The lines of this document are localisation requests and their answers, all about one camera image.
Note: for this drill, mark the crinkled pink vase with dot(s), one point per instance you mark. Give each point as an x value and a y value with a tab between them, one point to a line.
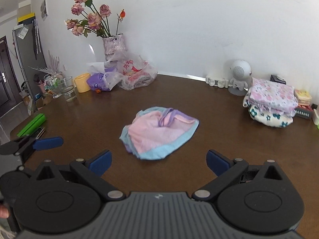
112	45

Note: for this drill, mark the person left hand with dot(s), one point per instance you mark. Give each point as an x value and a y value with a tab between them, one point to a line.
4	212

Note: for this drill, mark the pink floral folded cloth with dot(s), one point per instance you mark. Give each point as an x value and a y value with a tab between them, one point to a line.
271	96

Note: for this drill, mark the pink blue purple garment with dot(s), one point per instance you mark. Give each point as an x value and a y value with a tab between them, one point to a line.
157	132

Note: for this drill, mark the clutter of small desk items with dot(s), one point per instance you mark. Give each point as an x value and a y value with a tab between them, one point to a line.
52	76

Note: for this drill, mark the white teal flower folded cloth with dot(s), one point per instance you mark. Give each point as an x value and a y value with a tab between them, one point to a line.
269	119

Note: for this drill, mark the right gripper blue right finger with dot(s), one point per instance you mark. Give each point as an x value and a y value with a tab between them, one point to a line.
228	173

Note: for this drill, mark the dark green box white text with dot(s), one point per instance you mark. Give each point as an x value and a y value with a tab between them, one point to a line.
303	111

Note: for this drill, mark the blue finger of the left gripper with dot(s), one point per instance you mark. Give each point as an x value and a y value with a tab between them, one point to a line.
23	144

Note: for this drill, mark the clear plastic bag red print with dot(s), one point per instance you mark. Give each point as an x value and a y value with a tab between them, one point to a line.
134	71

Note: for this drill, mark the dried pink rose bouquet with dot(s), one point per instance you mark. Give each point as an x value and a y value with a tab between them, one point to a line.
93	19

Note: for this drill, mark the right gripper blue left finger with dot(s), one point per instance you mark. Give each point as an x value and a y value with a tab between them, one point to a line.
88	174

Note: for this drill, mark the yellow cup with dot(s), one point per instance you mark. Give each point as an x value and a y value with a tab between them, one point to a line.
81	82

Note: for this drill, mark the purple packet in plastic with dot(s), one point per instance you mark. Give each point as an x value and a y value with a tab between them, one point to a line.
104	81

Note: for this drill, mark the dark brown door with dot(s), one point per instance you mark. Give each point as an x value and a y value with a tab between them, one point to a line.
10	91

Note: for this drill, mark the grey refrigerator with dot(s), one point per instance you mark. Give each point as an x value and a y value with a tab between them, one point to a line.
30	56

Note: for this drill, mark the yellow snack pack stack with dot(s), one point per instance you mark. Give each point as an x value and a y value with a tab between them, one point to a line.
303	97

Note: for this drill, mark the green tube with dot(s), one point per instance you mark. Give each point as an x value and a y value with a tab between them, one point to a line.
32	126

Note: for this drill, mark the wall poster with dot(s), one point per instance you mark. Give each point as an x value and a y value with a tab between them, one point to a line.
44	10

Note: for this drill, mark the clear glass cup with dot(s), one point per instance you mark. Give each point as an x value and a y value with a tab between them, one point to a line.
67	88

